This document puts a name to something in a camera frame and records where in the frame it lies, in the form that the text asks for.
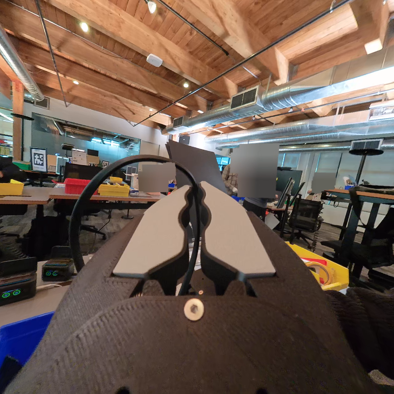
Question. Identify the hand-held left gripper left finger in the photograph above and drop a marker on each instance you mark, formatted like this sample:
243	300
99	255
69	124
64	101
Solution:
151	240

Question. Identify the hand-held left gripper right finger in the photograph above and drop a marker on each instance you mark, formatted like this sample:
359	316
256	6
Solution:
243	237

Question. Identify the yellow storage bin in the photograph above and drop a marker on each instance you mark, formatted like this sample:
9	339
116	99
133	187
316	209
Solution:
320	265

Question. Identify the small yellow bin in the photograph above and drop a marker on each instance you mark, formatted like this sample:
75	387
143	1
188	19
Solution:
114	191
11	188

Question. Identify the black mesh chair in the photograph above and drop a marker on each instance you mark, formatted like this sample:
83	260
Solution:
305	215

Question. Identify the red bin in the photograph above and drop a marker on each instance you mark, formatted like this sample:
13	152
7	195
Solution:
80	186

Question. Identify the black device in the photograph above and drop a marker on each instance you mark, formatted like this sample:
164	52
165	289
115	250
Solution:
15	280
57	266

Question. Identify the wooden office desk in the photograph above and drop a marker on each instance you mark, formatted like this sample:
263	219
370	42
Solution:
37	196

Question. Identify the wooden top standing desk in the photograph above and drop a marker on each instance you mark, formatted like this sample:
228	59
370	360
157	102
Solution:
369	196

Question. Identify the black white marker card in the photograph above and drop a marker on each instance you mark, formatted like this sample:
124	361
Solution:
38	160

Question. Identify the blue bin with sticker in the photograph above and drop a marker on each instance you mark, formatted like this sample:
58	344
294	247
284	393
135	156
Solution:
21	338

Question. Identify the white ceiling sensor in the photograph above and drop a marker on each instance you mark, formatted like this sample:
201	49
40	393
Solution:
154	60

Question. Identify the ceiling lamp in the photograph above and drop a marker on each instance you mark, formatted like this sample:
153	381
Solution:
84	26
151	6

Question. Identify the silver ventilation duct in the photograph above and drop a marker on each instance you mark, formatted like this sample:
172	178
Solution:
277	98
308	130
18	68

